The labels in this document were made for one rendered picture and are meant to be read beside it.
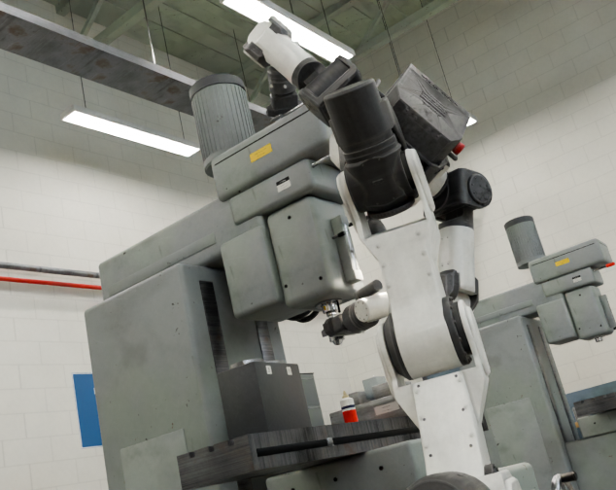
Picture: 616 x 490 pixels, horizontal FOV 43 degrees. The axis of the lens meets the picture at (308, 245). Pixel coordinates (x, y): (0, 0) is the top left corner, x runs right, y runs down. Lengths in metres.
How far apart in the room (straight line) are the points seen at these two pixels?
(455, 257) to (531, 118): 7.47
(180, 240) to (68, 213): 4.99
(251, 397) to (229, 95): 1.18
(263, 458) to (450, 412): 0.48
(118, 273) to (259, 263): 0.68
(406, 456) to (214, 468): 0.51
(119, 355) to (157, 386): 0.21
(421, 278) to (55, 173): 6.39
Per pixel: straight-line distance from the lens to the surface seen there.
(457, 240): 1.98
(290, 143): 2.39
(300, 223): 2.35
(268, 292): 2.37
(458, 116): 1.93
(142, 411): 2.59
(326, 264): 2.29
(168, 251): 2.71
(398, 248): 1.61
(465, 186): 1.99
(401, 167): 1.60
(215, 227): 2.57
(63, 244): 7.44
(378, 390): 2.37
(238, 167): 2.51
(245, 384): 1.97
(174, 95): 5.55
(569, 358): 8.88
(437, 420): 1.51
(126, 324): 2.66
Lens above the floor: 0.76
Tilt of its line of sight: 18 degrees up
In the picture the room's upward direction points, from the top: 13 degrees counter-clockwise
